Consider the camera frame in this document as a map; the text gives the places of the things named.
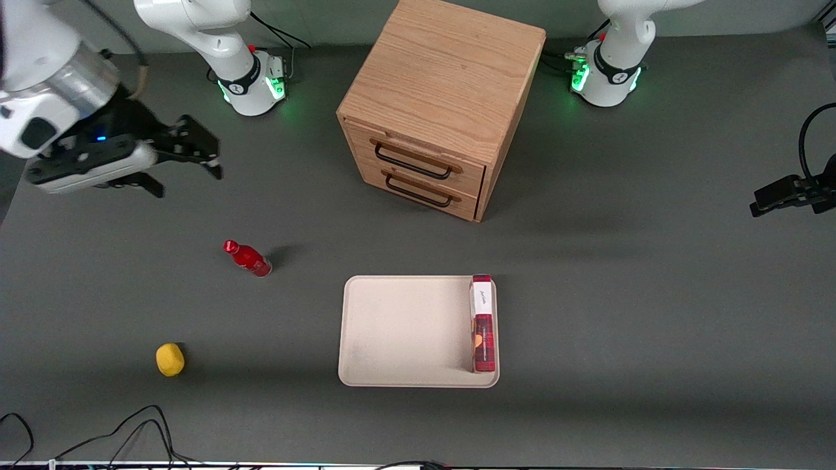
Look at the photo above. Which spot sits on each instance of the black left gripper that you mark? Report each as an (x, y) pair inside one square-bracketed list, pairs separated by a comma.
[(786, 192)]

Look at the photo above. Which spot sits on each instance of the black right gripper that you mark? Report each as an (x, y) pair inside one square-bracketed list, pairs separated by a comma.
[(132, 121)]

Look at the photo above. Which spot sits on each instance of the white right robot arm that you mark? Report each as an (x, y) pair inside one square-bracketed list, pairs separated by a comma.
[(196, 19)]

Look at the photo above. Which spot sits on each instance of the wooden two-drawer cabinet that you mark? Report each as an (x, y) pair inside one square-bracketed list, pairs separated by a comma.
[(444, 65)]

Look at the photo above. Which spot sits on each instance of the wooden drawer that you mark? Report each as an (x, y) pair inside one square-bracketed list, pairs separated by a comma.
[(470, 176), (467, 205)]

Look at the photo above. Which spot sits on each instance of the red bottle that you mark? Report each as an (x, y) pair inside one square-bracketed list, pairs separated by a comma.
[(251, 261)]

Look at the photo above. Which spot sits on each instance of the yellow lemon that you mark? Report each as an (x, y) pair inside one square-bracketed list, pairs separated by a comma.
[(170, 360)]

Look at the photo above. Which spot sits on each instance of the beige plastic tray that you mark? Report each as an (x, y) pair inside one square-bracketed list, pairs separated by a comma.
[(405, 333)]

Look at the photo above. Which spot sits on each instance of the white printed package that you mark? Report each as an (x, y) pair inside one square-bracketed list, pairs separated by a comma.
[(484, 339)]

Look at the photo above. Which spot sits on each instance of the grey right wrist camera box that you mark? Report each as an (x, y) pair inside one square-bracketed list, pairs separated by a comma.
[(98, 175)]

